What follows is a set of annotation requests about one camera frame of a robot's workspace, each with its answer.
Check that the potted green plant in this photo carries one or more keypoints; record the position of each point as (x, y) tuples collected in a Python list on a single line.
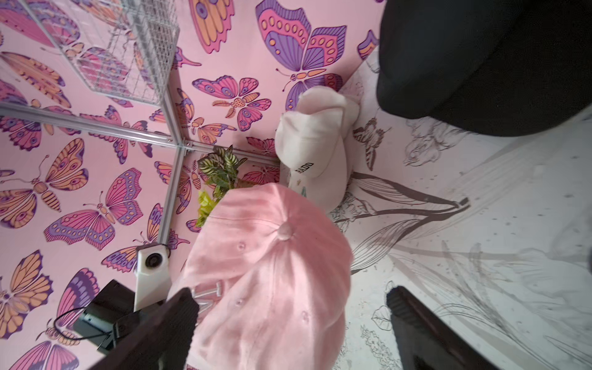
[(221, 168)]

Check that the white wire basket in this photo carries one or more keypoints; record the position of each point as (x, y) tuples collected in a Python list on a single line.
[(122, 49)]

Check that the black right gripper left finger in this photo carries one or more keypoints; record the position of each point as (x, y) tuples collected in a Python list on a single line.
[(162, 341)]

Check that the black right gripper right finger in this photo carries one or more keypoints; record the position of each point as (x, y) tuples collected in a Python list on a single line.
[(426, 342)]

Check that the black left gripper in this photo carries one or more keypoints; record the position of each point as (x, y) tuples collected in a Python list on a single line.
[(110, 317)]

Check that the white Colorado cap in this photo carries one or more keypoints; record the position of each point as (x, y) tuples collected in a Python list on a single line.
[(310, 144)]

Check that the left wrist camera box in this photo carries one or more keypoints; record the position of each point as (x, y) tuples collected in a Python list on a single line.
[(153, 275)]

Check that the aluminium corner post left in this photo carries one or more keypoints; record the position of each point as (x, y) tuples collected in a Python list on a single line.
[(169, 205)]

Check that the aluminium horizontal back bar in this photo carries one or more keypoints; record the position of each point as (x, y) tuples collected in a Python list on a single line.
[(79, 123)]

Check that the pink cap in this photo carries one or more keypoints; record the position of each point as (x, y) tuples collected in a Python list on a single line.
[(271, 275)]

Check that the plain black cap back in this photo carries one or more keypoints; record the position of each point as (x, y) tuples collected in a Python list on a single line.
[(498, 68)]

